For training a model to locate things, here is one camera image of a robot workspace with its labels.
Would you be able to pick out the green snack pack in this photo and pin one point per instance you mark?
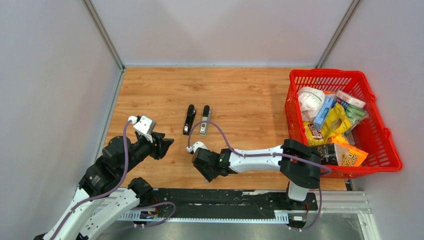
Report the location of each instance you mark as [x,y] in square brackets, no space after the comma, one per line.
[355,115]

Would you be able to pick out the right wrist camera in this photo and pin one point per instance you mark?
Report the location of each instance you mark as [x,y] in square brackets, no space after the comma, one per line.
[197,145]

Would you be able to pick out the orange snack pack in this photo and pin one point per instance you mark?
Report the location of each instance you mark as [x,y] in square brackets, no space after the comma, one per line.
[347,155]

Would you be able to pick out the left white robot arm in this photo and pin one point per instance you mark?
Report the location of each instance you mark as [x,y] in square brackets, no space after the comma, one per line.
[103,178]

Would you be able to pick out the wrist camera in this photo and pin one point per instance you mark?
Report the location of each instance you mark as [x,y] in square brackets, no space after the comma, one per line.
[143,126]
[197,145]

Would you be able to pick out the white crumpled bag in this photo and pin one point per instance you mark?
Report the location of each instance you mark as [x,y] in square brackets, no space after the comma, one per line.
[310,102]

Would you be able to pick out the white red package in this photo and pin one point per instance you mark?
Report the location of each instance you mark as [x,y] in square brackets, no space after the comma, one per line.
[347,100]

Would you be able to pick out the grey and black stapler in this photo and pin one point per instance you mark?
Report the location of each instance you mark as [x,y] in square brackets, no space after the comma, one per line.
[206,115]

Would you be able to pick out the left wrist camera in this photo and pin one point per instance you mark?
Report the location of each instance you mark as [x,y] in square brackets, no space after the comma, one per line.
[143,126]

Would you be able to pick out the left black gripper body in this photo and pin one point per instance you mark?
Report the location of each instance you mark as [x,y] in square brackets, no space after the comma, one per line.
[156,151]

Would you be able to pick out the yellow chips bag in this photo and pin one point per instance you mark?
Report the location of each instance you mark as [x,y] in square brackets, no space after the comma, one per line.
[336,123]

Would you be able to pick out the red plastic basket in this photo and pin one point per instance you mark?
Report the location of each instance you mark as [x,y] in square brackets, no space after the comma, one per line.
[371,135]

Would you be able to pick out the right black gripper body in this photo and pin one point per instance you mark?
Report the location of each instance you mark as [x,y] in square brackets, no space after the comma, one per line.
[208,173]

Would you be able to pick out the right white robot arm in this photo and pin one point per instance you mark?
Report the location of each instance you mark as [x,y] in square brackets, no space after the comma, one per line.
[300,163]

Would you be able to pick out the blue box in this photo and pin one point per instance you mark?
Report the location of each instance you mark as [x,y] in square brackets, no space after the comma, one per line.
[323,113]

